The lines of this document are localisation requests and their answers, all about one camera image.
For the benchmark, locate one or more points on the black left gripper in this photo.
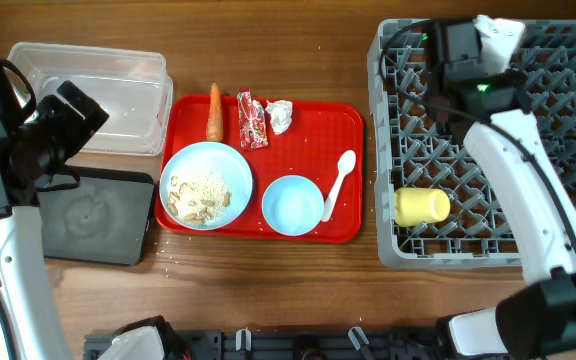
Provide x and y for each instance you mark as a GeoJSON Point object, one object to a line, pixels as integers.
{"type": "Point", "coordinates": [78, 127]}

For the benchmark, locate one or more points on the light blue bowl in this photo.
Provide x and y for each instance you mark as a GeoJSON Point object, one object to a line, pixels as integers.
{"type": "Point", "coordinates": [292, 205]}

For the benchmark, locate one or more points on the yellow plastic cup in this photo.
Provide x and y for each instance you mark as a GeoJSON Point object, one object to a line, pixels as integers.
{"type": "Point", "coordinates": [414, 206]}

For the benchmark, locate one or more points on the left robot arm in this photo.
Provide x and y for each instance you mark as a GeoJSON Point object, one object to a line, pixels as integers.
{"type": "Point", "coordinates": [30, 327]}

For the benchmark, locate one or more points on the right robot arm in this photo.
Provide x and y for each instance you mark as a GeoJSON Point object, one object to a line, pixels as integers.
{"type": "Point", "coordinates": [476, 97]}

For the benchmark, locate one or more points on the grey dishwasher rack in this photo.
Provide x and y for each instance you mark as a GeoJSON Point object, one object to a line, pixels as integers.
{"type": "Point", "coordinates": [411, 153]}

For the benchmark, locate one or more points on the clear plastic bin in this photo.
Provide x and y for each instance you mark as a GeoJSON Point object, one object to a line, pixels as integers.
{"type": "Point", "coordinates": [133, 87]}

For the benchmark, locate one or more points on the black tray bin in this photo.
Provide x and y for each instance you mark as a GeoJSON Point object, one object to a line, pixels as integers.
{"type": "Point", "coordinates": [102, 218]}

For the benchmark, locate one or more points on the light blue plate with rice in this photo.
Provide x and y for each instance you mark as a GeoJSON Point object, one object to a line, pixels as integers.
{"type": "Point", "coordinates": [205, 186]}

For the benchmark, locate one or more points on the orange carrot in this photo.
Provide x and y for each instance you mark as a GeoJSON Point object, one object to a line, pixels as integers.
{"type": "Point", "coordinates": [214, 126]}

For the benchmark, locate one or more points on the red snack wrapper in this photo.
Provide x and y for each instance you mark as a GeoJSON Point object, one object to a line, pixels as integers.
{"type": "Point", "coordinates": [252, 125]}

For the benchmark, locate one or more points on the crumpled white tissue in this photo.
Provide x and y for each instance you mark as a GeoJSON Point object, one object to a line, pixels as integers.
{"type": "Point", "coordinates": [280, 112]}

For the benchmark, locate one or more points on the red serving tray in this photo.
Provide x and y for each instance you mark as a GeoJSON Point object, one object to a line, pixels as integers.
{"type": "Point", "coordinates": [319, 134]}

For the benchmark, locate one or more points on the white plastic spoon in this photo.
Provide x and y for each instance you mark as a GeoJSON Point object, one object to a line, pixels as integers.
{"type": "Point", "coordinates": [345, 166]}

